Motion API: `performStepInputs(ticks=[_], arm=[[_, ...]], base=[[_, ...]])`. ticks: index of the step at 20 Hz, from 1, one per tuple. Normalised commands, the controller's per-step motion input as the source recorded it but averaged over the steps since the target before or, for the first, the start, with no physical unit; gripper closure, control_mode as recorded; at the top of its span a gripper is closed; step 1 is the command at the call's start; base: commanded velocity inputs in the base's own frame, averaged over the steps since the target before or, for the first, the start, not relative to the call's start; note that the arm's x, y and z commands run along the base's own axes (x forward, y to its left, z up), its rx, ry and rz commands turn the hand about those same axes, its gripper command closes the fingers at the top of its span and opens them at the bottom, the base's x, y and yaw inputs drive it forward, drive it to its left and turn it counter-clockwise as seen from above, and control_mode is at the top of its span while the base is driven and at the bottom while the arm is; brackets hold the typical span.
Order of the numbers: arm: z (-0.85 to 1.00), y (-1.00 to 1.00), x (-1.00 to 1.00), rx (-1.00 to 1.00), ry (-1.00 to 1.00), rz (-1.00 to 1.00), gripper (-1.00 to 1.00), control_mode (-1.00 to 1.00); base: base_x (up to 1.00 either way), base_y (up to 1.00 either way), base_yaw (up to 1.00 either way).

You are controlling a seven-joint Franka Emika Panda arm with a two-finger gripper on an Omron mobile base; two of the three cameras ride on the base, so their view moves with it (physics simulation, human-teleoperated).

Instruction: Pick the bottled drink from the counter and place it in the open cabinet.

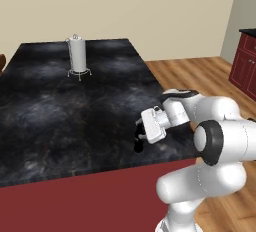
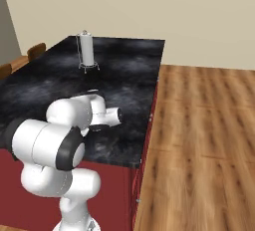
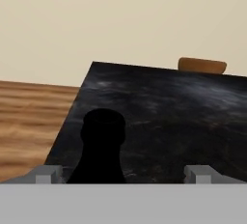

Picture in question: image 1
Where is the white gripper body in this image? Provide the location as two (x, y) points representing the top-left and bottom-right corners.
(140, 106), (168, 145)

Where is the white paper towel roll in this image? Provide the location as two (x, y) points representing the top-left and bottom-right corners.
(67, 37), (88, 73)

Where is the dark red cabinet run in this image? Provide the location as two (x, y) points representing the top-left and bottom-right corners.
(228, 27), (256, 102)

